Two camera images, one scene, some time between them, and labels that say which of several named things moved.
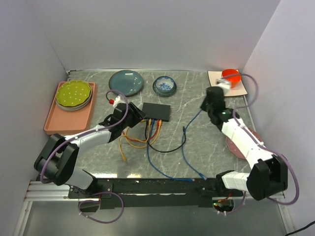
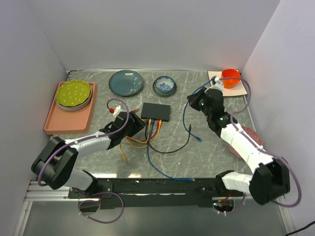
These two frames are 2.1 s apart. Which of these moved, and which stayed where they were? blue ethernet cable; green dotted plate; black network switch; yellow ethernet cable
Moved: blue ethernet cable
Stayed: black network switch; yellow ethernet cable; green dotted plate
